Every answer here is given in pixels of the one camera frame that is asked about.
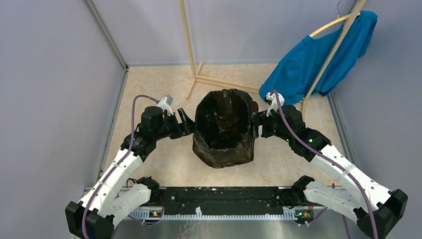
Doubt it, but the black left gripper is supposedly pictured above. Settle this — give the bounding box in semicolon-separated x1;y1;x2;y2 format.
154;108;201;141

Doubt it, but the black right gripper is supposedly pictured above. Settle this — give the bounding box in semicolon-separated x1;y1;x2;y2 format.
244;106;292;143

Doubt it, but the black trash bag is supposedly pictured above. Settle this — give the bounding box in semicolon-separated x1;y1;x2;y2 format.
193;89;259;168

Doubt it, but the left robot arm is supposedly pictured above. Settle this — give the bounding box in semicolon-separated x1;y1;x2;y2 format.
65;106;195;239

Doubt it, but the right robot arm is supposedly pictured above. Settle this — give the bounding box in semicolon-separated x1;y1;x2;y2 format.
252;106;408;239

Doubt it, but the wooden clothes rack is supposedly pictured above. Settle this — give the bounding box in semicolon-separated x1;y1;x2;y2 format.
178;0;366;114

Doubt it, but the blue cloth shirt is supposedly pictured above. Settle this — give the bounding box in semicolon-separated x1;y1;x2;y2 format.
259;11;378;105

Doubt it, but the wooden clothes hanger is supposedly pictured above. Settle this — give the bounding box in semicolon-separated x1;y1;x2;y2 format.
309;0;351;37

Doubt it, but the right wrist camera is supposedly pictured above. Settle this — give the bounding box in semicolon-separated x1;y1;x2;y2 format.
265;92;285;117

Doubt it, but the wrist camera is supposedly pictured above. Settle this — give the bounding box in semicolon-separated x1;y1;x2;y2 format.
156;95;174;116
265;92;285;117

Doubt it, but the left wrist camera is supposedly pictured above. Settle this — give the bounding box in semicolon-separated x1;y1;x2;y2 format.
156;95;174;116

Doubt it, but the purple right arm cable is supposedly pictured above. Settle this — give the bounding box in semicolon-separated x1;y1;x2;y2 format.
271;90;380;239

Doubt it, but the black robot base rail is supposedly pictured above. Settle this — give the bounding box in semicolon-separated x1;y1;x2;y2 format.
128;185;325;217

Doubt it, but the aluminium frame post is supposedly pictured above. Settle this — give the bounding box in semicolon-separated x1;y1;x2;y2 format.
84;0;129;72

